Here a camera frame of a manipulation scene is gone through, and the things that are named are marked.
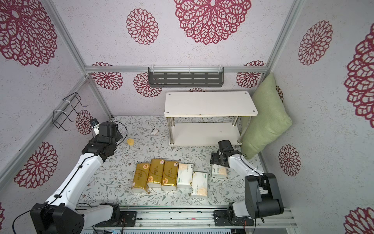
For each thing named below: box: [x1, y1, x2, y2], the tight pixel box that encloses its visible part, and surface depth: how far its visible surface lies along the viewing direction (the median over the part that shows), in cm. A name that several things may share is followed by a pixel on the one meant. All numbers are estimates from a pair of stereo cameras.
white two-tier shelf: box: [163, 91, 259, 149], surface depth 85 cm
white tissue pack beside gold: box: [176, 162, 194, 189], surface depth 85 cm
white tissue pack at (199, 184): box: [191, 171, 208, 197], surface depth 82 cm
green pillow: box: [240, 72, 293, 160], surface depth 81 cm
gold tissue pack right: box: [161, 160, 180, 191], surface depth 84 cm
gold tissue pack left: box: [131, 162, 151, 193], surface depth 83 cm
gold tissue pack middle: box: [146, 158, 166, 188], surface depth 84 cm
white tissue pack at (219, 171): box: [211, 164, 232, 179], surface depth 87 cm
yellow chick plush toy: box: [126, 138, 135, 146], surface depth 105 cm
